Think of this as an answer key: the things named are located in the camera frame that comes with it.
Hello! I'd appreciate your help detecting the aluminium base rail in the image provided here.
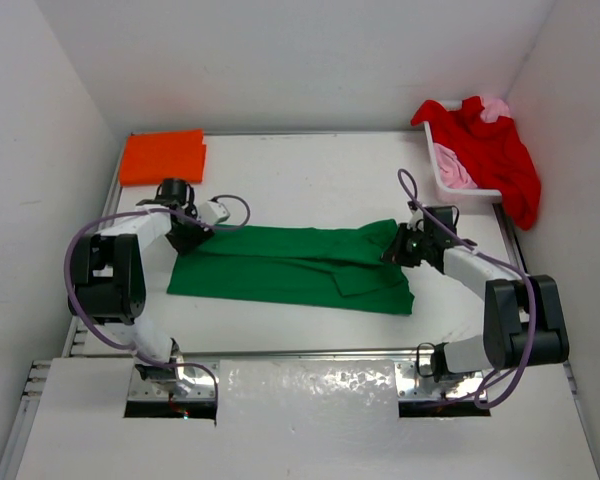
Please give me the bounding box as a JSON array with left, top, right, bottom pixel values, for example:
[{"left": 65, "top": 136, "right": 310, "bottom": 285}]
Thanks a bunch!
[{"left": 122, "top": 344, "right": 483, "bottom": 409}]

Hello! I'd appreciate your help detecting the red t shirt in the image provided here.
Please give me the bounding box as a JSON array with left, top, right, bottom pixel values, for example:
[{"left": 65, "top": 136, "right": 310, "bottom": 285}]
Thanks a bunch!
[{"left": 411, "top": 96, "right": 541, "bottom": 230}]

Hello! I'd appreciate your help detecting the white plastic bin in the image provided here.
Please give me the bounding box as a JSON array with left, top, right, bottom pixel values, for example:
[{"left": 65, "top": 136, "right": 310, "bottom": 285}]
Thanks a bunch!
[{"left": 422, "top": 120, "right": 502, "bottom": 209}]

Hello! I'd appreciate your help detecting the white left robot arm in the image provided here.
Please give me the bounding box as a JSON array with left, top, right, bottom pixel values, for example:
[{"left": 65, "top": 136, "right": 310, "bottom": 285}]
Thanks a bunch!
[{"left": 65, "top": 178, "right": 229, "bottom": 387}]

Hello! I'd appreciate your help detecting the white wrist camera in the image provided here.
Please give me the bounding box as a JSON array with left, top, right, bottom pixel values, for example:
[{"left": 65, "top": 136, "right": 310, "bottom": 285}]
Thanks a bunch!
[
  {"left": 408, "top": 209, "right": 424, "bottom": 230},
  {"left": 197, "top": 200, "right": 230, "bottom": 226}
]

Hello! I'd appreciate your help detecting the orange t shirt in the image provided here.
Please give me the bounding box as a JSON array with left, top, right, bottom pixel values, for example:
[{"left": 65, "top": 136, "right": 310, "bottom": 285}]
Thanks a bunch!
[{"left": 118, "top": 129, "right": 207, "bottom": 187}]

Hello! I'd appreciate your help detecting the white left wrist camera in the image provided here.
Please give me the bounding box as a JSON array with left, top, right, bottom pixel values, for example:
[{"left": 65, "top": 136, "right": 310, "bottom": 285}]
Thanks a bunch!
[{"left": 197, "top": 200, "right": 230, "bottom": 226}]

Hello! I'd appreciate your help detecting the green t shirt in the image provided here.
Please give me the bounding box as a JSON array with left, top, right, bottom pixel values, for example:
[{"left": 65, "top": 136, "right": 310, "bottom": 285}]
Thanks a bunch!
[{"left": 167, "top": 219, "right": 415, "bottom": 315}]

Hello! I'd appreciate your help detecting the pink t shirt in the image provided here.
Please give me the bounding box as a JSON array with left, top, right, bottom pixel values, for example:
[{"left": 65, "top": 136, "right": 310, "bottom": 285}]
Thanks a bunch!
[{"left": 433, "top": 143, "right": 478, "bottom": 190}]

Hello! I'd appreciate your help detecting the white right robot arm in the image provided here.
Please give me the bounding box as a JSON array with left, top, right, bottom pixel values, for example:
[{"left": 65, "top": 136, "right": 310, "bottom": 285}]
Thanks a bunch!
[{"left": 382, "top": 206, "right": 570, "bottom": 382}]

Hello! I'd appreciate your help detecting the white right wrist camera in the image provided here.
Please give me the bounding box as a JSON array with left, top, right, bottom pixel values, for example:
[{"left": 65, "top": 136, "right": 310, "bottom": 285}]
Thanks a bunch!
[{"left": 408, "top": 209, "right": 424, "bottom": 230}]

